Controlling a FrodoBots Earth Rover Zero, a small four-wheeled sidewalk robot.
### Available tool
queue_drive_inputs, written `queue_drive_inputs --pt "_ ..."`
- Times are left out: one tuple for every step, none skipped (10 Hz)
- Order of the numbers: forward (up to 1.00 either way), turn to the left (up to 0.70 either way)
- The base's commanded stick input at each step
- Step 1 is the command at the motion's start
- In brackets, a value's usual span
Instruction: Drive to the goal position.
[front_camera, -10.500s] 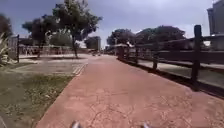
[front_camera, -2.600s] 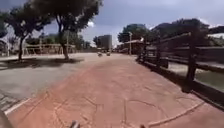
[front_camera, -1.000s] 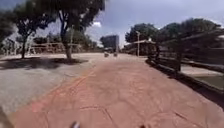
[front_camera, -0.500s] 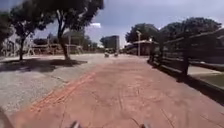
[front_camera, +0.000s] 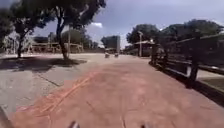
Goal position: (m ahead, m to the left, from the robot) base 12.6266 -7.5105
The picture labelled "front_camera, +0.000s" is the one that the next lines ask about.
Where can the red cracked paved path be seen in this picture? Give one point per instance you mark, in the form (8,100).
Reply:
(133,96)

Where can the building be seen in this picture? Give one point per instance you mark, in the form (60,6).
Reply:
(111,43)

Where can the robot's own part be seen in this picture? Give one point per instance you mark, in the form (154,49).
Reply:
(74,125)
(143,126)

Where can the large dark tree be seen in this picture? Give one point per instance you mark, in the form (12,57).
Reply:
(61,41)

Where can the lamp pole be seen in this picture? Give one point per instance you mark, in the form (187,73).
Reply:
(140,45)

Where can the shelter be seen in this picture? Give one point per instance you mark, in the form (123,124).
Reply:
(146,47)

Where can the wooden structure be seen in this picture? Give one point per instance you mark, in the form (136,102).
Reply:
(50,48)

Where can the dark wooden fence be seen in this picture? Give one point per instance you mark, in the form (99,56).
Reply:
(193,63)

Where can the row of trees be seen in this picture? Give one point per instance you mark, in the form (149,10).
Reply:
(186,30)

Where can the pale bollard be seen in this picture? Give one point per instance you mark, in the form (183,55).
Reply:
(107,55)
(116,54)

